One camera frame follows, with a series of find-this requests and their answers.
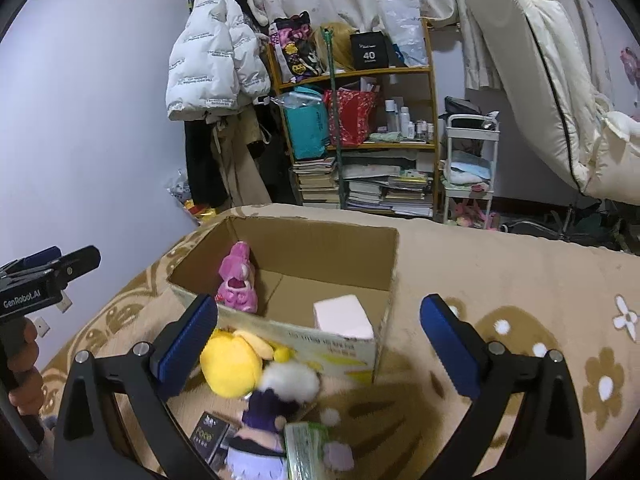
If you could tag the wooden bookshelf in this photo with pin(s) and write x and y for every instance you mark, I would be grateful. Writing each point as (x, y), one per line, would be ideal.
(393, 171)

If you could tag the wall power socket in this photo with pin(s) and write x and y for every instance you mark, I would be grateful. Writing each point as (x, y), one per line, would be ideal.
(41, 326)

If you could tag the white fluffy pompom keychain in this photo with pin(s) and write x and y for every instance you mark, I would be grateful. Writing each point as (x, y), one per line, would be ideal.
(289, 379)

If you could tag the green tissue pack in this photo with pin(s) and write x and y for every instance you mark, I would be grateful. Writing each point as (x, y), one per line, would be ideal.
(304, 447)

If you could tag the yellow plush pouch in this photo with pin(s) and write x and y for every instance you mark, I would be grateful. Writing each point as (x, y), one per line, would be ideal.
(232, 362)

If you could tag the purple haired plush doll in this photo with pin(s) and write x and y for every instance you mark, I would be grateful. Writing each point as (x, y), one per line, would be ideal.
(257, 451)

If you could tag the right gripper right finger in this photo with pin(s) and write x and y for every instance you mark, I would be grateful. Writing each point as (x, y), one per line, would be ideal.
(547, 440)

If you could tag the clear plastic bag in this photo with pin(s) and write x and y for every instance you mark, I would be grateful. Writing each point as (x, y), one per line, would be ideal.
(403, 23)

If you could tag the beige trench coat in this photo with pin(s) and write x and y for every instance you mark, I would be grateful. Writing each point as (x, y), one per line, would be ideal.
(231, 137)

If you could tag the black Face tissue pack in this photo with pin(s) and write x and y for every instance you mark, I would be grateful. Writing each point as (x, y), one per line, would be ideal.
(211, 437)

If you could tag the stack of books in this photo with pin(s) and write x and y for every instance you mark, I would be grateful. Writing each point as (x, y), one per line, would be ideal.
(316, 182)

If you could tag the green pole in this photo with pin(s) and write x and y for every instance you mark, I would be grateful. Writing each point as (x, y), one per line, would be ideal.
(327, 36)

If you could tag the pink plush bear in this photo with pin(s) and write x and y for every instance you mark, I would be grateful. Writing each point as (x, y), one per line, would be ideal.
(237, 289)

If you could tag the cardboard box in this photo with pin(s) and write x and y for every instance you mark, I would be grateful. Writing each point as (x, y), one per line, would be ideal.
(297, 263)

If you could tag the red gift bag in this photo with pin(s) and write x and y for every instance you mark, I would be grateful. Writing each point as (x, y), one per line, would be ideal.
(356, 108)

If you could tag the person left hand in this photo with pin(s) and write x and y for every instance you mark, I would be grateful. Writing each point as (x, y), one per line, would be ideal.
(28, 396)

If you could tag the teal shopping bag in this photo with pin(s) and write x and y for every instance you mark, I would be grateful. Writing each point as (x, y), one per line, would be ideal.
(307, 121)

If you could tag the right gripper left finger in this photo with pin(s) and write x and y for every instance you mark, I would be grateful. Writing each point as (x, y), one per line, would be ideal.
(91, 439)

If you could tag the white rolling cart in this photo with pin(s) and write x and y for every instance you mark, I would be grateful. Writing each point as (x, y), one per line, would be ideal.
(469, 174)

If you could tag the black box with 40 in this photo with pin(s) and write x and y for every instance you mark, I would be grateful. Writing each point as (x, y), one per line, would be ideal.
(369, 50)

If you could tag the white puffer jacket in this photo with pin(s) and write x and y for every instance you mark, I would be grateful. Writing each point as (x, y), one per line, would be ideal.
(215, 68)

